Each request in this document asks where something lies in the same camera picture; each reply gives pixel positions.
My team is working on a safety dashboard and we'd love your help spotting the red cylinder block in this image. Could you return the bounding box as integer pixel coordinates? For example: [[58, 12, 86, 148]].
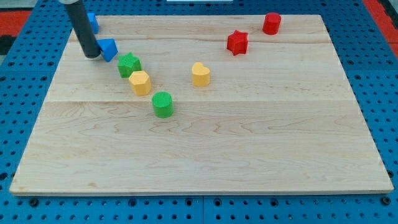
[[262, 12, 282, 35]]

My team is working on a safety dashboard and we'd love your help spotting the yellow heart block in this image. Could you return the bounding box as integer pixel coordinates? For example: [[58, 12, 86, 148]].
[[192, 62, 210, 86]]

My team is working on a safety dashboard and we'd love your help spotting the green star block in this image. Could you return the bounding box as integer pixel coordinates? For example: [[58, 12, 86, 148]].
[[118, 52, 142, 78]]

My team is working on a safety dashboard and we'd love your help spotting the yellow hexagon block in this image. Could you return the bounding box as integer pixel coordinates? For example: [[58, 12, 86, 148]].
[[129, 70, 152, 96]]

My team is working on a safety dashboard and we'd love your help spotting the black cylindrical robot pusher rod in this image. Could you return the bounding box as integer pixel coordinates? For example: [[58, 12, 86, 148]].
[[60, 0, 101, 58]]

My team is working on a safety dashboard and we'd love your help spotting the red star block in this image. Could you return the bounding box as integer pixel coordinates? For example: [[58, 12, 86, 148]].
[[226, 30, 249, 55]]

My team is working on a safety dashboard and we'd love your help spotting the blue cube block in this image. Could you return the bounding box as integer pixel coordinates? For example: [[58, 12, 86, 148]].
[[87, 12, 100, 34]]

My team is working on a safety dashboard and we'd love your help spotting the green cylinder block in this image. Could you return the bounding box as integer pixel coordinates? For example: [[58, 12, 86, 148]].
[[152, 91, 174, 118]]

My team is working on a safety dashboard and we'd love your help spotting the light wooden board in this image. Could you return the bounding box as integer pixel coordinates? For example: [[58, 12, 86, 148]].
[[10, 15, 393, 196]]

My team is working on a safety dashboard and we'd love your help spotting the blue triangle block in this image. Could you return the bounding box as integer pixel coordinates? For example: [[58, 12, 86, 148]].
[[97, 39, 118, 62]]

